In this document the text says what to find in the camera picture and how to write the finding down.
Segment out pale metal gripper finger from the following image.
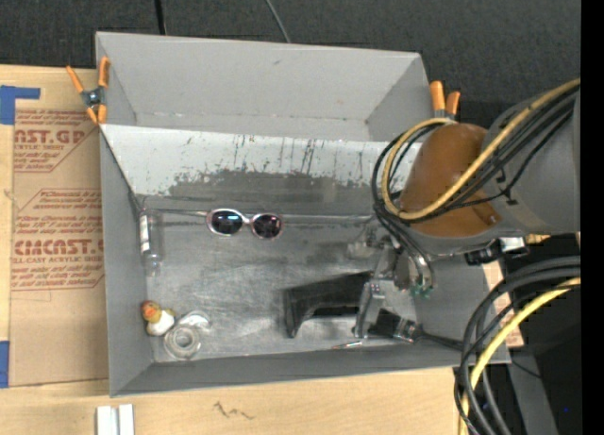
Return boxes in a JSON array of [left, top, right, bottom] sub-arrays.
[[353, 281, 386, 339], [348, 230, 397, 283]]

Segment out black angular block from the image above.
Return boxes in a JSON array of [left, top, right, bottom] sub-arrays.
[[281, 271, 377, 340]]

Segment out grey metal bin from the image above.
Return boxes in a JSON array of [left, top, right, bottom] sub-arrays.
[[93, 30, 513, 399]]

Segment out pink-framed dark sunglasses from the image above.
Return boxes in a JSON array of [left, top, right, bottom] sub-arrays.
[[206, 208, 285, 240]]

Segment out clear white plastic cup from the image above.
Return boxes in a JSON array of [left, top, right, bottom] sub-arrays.
[[179, 310, 212, 331]]

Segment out white and orange toy duck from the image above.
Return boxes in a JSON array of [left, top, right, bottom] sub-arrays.
[[140, 299, 176, 337]]

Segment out clear plastic bottle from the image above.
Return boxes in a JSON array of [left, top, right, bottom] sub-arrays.
[[138, 212, 165, 278]]

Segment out brown cardboard board, red print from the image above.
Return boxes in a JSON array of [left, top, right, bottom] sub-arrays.
[[0, 63, 110, 388]]

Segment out black cylinder on white bracket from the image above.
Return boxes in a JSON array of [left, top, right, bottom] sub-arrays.
[[366, 308, 466, 348]]

